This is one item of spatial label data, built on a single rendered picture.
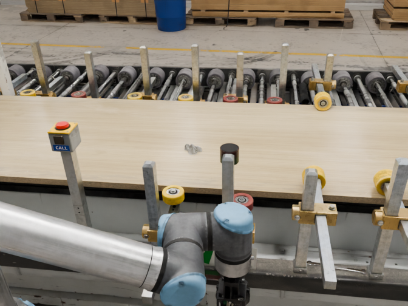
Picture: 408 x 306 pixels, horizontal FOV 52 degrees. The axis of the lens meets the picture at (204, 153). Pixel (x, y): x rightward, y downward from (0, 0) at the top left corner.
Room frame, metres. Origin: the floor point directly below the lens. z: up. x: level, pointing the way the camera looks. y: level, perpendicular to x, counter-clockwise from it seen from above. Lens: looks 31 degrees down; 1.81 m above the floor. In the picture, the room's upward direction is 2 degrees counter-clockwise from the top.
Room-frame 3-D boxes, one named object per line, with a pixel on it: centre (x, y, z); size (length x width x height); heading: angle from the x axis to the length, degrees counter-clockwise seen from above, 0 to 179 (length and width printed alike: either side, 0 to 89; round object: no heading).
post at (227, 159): (1.08, -0.07, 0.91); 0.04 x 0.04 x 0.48; 81
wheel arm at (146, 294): (1.04, 0.15, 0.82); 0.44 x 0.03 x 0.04; 171
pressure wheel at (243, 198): (1.18, -0.13, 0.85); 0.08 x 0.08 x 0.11
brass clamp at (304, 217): (1.04, -0.34, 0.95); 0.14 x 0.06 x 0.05; 81
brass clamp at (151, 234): (1.12, 0.15, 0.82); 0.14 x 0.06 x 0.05; 81
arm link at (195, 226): (0.74, 0.05, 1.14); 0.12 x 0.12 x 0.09; 2
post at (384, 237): (1.01, -0.57, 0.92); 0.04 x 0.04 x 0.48; 81
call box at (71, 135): (1.16, 0.43, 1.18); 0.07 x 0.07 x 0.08; 81
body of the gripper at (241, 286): (0.74, -0.06, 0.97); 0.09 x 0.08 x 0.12; 171
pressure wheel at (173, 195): (1.24, 0.12, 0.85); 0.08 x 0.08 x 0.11
